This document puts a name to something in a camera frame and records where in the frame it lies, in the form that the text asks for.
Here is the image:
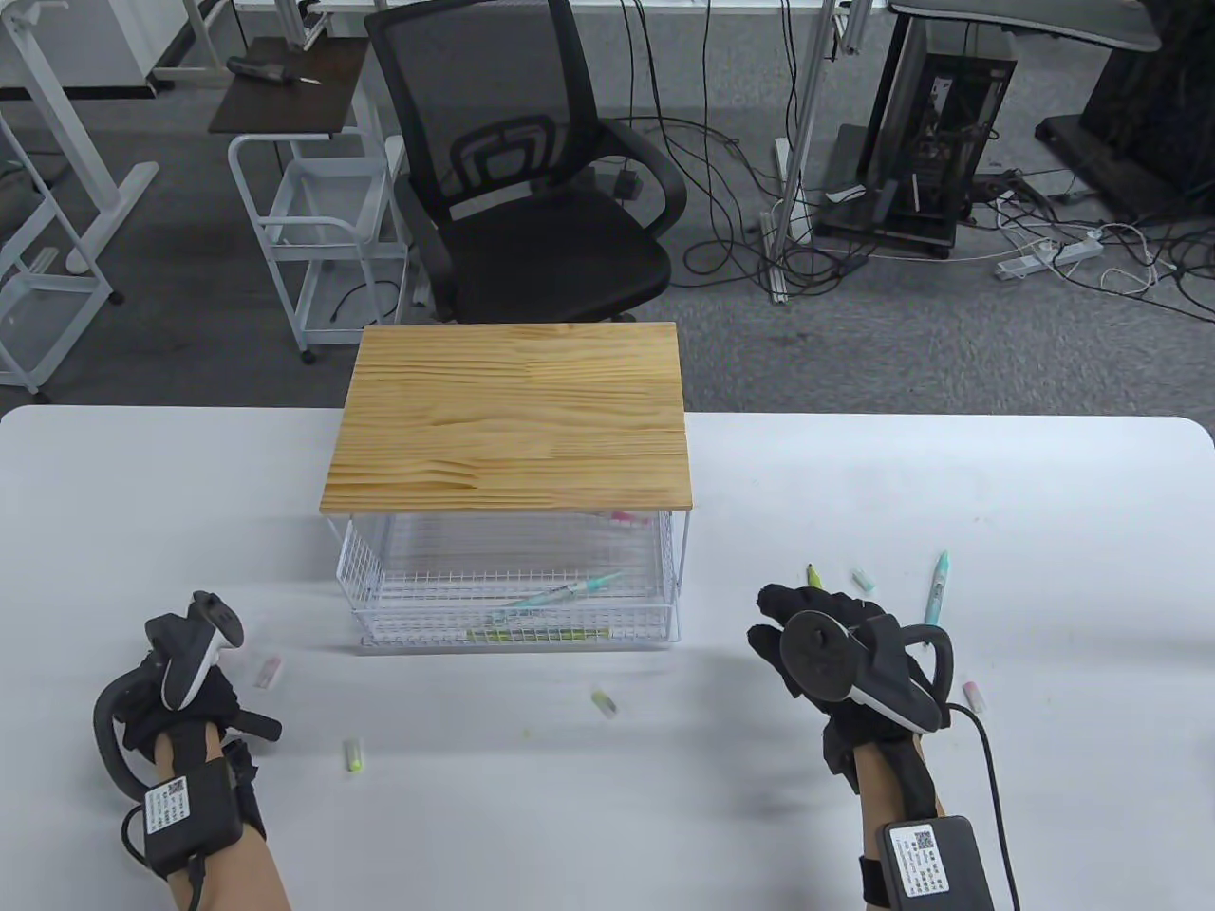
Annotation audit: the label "person's right hand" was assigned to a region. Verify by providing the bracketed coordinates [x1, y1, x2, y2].
[747, 584, 953, 794]

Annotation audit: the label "person's left hand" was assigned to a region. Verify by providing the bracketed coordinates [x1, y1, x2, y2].
[119, 653, 284, 772]

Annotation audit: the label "white wire basket drawer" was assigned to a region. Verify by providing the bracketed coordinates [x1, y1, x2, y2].
[334, 512, 682, 658]

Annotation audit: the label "person's right forearm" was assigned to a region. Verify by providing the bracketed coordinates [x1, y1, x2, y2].
[854, 740, 945, 855]

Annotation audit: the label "person's left forearm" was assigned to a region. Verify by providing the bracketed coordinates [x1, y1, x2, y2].
[152, 726, 290, 911]

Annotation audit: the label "black tracking controller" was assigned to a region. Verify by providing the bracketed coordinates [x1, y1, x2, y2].
[92, 591, 246, 798]
[780, 610, 955, 734]

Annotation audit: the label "white power strip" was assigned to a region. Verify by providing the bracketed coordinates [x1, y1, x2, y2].
[994, 237, 1106, 282]

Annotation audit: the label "white desk leg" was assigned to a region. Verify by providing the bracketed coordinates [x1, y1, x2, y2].
[0, 0, 160, 278]

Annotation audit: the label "black mesh office chair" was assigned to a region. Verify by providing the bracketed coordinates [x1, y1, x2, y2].
[364, 0, 689, 324]

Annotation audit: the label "dark brown side table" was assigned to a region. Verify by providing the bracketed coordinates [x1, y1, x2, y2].
[208, 36, 373, 136]

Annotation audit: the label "black computer tower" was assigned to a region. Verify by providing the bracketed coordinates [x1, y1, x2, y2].
[859, 52, 1019, 250]

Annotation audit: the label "black machine base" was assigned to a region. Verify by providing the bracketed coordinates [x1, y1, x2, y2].
[1035, 27, 1215, 226]

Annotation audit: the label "grey standing desk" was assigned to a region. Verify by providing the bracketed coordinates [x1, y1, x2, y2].
[816, 0, 1164, 262]

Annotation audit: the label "black glove cable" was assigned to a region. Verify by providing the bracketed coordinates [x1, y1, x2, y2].
[120, 805, 155, 876]
[949, 704, 1021, 911]

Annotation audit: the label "wooden top wire rack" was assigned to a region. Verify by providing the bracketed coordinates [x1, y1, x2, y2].
[321, 321, 695, 597]

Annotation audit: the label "black floor cables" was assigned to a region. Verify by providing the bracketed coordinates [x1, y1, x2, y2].
[968, 169, 1215, 324]
[607, 0, 879, 290]

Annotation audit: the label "aluminium profile post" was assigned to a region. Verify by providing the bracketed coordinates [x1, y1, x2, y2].
[764, 0, 855, 307]

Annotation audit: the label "black handled screwdriver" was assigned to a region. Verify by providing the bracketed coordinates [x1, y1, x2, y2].
[225, 55, 324, 88]

